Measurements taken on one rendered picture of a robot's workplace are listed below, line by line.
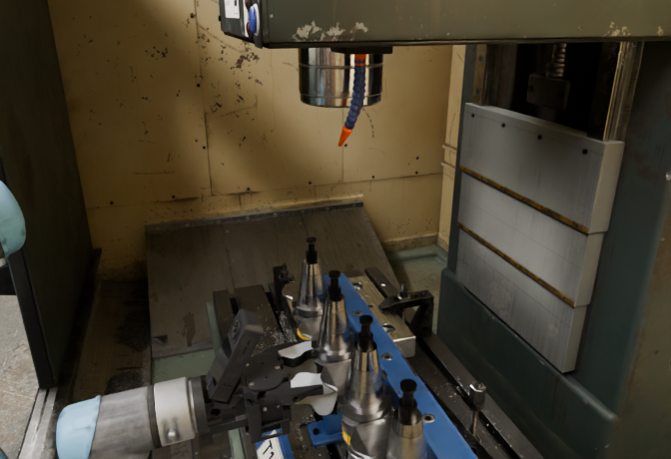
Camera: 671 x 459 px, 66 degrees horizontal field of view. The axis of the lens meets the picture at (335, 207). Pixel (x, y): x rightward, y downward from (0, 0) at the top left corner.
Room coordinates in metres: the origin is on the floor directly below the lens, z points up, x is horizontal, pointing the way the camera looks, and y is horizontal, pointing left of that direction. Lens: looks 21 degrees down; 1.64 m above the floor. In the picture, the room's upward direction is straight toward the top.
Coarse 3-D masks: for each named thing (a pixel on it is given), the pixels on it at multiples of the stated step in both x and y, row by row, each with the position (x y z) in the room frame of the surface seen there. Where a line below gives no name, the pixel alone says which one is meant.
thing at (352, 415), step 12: (384, 384) 0.50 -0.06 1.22; (336, 396) 0.48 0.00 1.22; (384, 396) 0.48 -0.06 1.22; (336, 408) 0.48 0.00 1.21; (348, 408) 0.46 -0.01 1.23; (360, 408) 0.46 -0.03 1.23; (372, 408) 0.46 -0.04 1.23; (384, 408) 0.46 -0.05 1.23; (348, 420) 0.46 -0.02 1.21; (360, 420) 0.45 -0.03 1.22; (372, 420) 0.45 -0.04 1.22
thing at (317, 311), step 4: (296, 296) 0.70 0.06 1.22; (292, 300) 0.69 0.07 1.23; (296, 300) 0.69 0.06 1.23; (292, 304) 0.68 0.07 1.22; (296, 304) 0.69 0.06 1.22; (300, 304) 0.68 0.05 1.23; (296, 308) 0.67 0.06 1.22; (300, 308) 0.66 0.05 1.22; (304, 308) 0.66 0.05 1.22; (308, 308) 0.66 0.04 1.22; (312, 308) 0.66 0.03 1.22; (316, 308) 0.66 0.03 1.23; (320, 308) 0.66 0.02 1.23; (296, 312) 0.67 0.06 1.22; (300, 312) 0.66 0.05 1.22; (304, 312) 0.66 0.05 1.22; (308, 312) 0.66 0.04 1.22; (312, 312) 0.66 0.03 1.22; (316, 312) 0.66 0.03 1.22; (320, 312) 0.66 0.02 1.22; (300, 316) 0.67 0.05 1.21; (304, 316) 0.66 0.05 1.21; (308, 316) 0.66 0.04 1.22; (312, 316) 0.66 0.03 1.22; (316, 316) 0.66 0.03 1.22; (296, 320) 0.67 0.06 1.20; (300, 320) 0.66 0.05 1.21
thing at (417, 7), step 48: (240, 0) 0.79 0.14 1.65; (288, 0) 0.64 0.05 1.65; (336, 0) 0.66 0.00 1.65; (384, 0) 0.68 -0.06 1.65; (432, 0) 0.70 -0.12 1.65; (480, 0) 0.72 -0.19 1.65; (528, 0) 0.74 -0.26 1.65; (576, 0) 0.77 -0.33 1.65; (624, 0) 0.79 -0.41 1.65; (288, 48) 0.65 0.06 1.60
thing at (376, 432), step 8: (392, 416) 0.46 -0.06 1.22; (360, 424) 0.44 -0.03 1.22; (368, 424) 0.44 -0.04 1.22; (376, 424) 0.44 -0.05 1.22; (384, 424) 0.44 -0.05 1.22; (352, 432) 0.43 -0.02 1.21; (360, 432) 0.43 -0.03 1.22; (368, 432) 0.43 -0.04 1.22; (376, 432) 0.43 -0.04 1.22; (384, 432) 0.43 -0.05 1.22; (352, 440) 0.42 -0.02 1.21; (360, 440) 0.42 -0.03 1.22; (368, 440) 0.42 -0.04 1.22; (376, 440) 0.42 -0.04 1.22; (384, 440) 0.42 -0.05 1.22; (352, 448) 0.41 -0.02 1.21; (360, 448) 0.41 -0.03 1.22; (368, 448) 0.41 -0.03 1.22; (376, 448) 0.41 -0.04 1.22; (384, 448) 0.41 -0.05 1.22; (360, 456) 0.40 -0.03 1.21; (368, 456) 0.40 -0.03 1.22; (376, 456) 0.40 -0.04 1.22
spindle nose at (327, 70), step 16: (304, 48) 0.96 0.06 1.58; (320, 48) 0.93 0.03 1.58; (304, 64) 0.96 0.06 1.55; (320, 64) 0.93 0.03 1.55; (336, 64) 0.92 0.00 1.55; (352, 64) 0.93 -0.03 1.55; (368, 64) 0.94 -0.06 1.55; (304, 80) 0.96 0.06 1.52; (320, 80) 0.93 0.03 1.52; (336, 80) 0.92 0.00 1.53; (352, 80) 0.93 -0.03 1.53; (368, 80) 0.94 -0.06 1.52; (304, 96) 0.97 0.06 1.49; (320, 96) 0.93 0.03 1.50; (336, 96) 0.92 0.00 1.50; (368, 96) 0.94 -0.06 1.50
